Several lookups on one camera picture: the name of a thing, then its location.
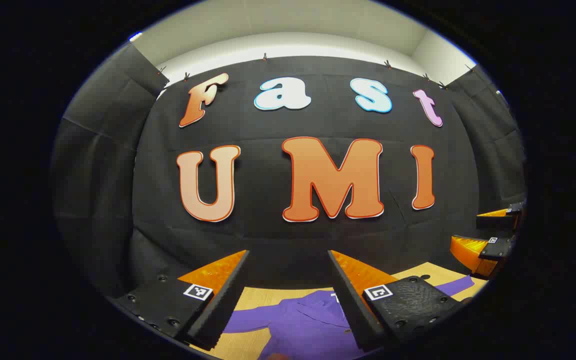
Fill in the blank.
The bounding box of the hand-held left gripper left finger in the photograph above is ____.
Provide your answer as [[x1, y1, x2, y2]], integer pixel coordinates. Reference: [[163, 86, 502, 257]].
[[113, 249, 251, 352]]

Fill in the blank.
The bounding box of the black backdrop cloth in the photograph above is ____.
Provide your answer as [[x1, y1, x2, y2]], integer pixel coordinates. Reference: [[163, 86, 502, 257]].
[[53, 42, 526, 301]]

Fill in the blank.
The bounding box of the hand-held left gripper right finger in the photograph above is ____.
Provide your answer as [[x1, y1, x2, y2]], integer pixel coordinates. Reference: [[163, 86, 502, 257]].
[[327, 249, 474, 353]]

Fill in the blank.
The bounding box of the purple shirt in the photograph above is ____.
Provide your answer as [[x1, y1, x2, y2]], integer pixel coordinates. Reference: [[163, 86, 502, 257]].
[[222, 274, 476, 360]]

